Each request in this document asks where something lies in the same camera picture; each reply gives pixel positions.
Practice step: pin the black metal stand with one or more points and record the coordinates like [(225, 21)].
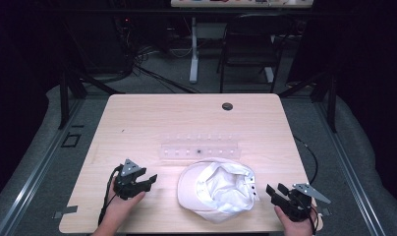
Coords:
[(65, 98), (330, 101)]

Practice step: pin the person's left hand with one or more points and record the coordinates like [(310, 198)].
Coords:
[(119, 209)]

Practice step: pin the grey tape strip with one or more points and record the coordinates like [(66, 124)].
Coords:
[(65, 211)]

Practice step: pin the black tape square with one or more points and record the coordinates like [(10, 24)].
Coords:
[(71, 140)]

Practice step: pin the white baseball cap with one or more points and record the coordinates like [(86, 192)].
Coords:
[(216, 191)]

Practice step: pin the person's right hand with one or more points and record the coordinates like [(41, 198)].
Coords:
[(298, 227)]

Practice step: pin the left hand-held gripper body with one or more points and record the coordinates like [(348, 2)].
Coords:
[(129, 178)]

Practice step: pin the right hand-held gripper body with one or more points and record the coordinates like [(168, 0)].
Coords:
[(296, 205)]

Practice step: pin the dark round table grommet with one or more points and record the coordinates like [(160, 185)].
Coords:
[(227, 106)]

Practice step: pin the clear acrylic peg rack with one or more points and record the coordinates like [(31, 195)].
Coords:
[(199, 149)]

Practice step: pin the black chair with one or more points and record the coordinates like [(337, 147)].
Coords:
[(252, 42)]

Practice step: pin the light background desk top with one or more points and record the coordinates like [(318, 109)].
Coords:
[(242, 3)]

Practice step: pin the white desk leg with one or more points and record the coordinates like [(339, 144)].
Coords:
[(194, 55), (269, 74)]

